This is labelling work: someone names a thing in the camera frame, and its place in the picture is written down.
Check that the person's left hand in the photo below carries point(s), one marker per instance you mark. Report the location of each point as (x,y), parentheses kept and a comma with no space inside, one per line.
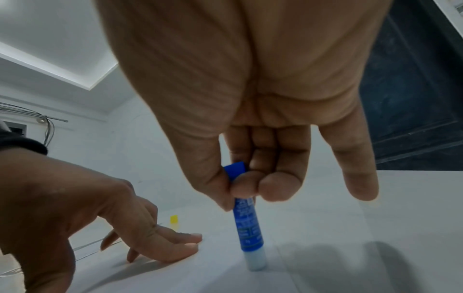
(54,200)

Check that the person's right hand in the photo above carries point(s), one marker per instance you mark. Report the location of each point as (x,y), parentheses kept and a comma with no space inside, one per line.
(253,71)

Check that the blue glue stick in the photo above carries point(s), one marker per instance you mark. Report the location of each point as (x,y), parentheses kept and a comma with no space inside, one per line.
(249,226)

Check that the black sleeve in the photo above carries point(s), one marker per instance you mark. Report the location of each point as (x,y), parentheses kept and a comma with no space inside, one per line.
(21,140)

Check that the metal curtain rod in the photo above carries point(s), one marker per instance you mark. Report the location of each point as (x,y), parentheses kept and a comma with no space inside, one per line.
(32,113)

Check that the small yellow cap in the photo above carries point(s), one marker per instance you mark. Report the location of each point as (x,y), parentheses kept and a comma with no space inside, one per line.
(174,219)

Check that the dark wall vent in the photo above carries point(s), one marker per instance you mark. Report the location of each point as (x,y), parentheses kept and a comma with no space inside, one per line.
(16,128)

